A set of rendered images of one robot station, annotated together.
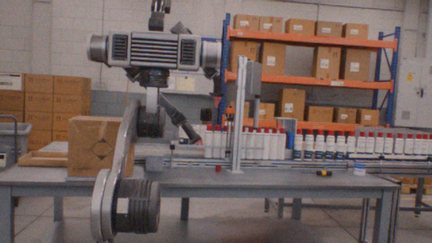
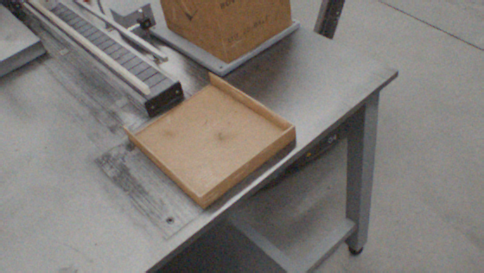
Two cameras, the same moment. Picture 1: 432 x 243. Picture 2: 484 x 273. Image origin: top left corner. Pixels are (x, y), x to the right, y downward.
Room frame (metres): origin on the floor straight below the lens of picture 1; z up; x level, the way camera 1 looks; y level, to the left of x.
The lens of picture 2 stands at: (2.37, 1.67, 1.55)
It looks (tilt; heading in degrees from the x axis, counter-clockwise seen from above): 44 degrees down; 248
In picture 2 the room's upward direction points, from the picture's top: 11 degrees counter-clockwise
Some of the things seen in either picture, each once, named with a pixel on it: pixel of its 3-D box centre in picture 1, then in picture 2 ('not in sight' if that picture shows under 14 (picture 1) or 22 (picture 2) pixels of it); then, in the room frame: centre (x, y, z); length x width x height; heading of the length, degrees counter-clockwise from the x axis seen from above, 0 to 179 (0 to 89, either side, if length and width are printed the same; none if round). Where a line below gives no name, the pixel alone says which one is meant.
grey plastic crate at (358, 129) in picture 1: (390, 140); not in sight; (3.88, -1.75, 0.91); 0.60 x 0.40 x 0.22; 98
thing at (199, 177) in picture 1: (198, 161); (10, 51); (2.53, 0.12, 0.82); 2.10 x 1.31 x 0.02; 101
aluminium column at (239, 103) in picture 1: (238, 114); not in sight; (2.23, -0.11, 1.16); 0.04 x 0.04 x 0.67; 11
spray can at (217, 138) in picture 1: (217, 141); not in sight; (2.36, 0.01, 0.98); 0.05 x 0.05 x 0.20
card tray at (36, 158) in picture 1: (52, 158); (206, 132); (2.17, 0.94, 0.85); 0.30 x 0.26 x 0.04; 101
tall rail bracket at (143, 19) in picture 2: not in sight; (142, 39); (2.17, 0.56, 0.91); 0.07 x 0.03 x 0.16; 11
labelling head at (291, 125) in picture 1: (283, 138); not in sight; (2.54, -0.43, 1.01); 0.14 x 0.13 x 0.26; 101
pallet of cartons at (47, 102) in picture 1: (46, 123); not in sight; (5.49, 2.49, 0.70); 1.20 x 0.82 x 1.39; 100
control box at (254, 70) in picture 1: (248, 78); not in sight; (2.30, -0.16, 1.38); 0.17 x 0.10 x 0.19; 157
